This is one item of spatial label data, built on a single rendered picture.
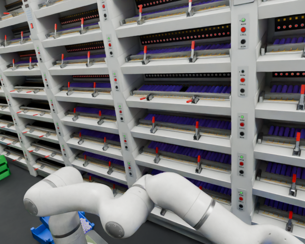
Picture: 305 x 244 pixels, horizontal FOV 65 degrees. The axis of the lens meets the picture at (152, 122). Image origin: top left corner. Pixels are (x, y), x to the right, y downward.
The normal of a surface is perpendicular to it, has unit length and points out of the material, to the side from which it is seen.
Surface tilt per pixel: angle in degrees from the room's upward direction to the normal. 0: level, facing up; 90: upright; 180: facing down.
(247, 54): 90
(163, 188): 58
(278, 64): 107
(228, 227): 45
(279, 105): 17
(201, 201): 40
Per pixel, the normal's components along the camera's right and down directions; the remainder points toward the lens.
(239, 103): -0.57, 0.33
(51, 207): 0.00, 0.40
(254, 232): 0.40, -0.72
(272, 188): -0.27, -0.80
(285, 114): -0.51, 0.58
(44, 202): -0.03, 0.18
